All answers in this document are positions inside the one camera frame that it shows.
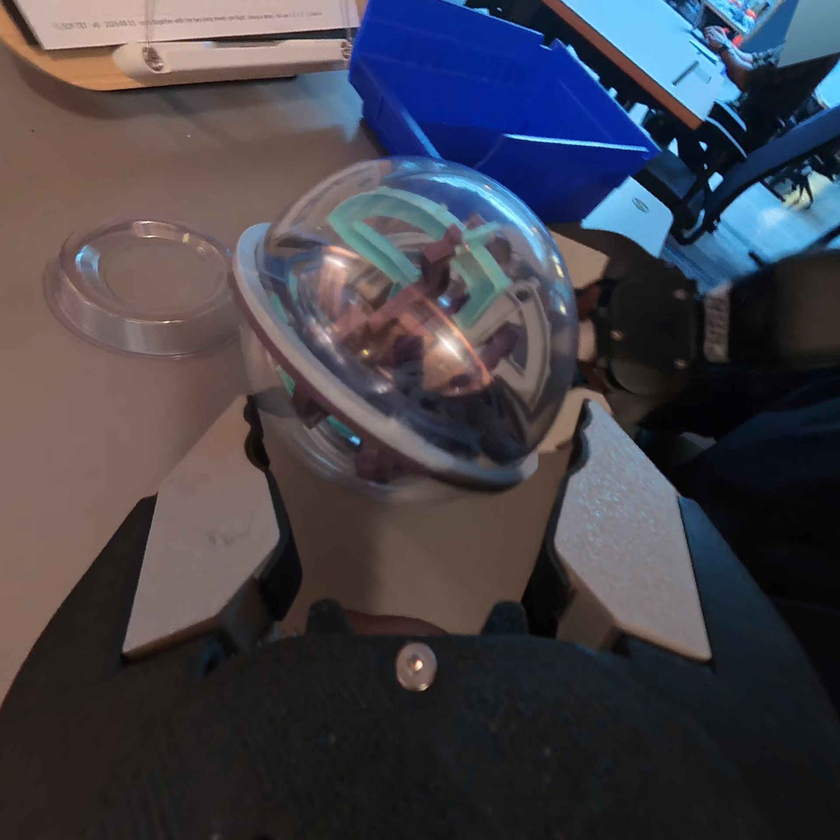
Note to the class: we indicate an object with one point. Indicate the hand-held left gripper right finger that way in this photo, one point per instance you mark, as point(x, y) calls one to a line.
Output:
point(630, 544)

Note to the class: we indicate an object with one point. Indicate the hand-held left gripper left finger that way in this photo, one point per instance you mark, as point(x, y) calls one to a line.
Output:
point(203, 551)

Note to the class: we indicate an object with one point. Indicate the blue plastic bin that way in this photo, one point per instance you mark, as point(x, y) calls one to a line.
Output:
point(472, 98)

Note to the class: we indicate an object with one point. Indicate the wooden board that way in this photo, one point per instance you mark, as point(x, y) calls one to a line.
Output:
point(39, 65)

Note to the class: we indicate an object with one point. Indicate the dark office chair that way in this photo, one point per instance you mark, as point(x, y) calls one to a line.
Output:
point(754, 170)

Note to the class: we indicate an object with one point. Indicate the person's right forearm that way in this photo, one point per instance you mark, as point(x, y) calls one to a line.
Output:
point(787, 315)

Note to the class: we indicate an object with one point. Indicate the white desk orange edge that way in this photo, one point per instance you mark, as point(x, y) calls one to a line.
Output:
point(630, 39)

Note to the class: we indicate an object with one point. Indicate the clear plastic maze ball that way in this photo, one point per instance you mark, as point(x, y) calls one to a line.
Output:
point(407, 328)

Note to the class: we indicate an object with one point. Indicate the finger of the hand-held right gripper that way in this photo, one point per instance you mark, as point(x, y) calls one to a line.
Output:
point(630, 410)
point(581, 262)

